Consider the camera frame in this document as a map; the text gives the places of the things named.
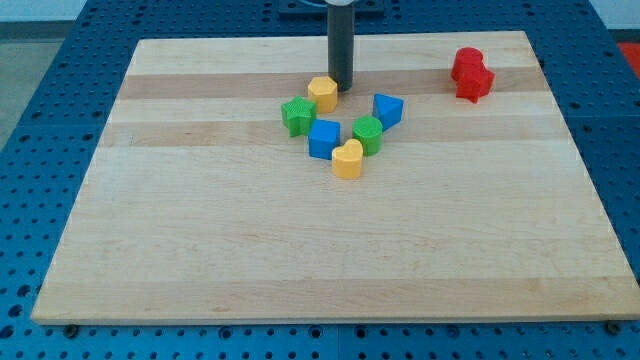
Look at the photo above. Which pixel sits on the red circle block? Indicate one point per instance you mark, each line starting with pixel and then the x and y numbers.
pixel 466 58

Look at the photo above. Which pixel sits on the blue cube block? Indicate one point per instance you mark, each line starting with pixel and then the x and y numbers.
pixel 323 137

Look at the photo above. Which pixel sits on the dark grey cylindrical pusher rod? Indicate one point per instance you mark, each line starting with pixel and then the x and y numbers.
pixel 340 36

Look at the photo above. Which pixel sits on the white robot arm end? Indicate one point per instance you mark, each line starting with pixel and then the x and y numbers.
pixel 340 2

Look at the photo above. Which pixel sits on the green circle block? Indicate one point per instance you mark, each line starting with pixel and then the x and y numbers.
pixel 368 130

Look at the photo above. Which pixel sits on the blue triangle block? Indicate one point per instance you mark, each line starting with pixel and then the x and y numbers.
pixel 388 110

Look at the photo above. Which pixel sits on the red star block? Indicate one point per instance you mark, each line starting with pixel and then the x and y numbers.
pixel 474 83

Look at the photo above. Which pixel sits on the light wooden board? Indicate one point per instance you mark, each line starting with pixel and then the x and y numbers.
pixel 199 208

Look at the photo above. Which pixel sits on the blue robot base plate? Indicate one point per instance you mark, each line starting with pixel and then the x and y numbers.
pixel 317 9

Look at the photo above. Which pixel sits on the yellow hexagon block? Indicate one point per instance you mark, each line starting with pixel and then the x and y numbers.
pixel 323 91

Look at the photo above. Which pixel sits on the yellow heart block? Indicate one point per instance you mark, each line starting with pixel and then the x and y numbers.
pixel 347 160

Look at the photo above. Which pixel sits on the green star block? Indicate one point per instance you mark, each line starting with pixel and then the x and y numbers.
pixel 298 115

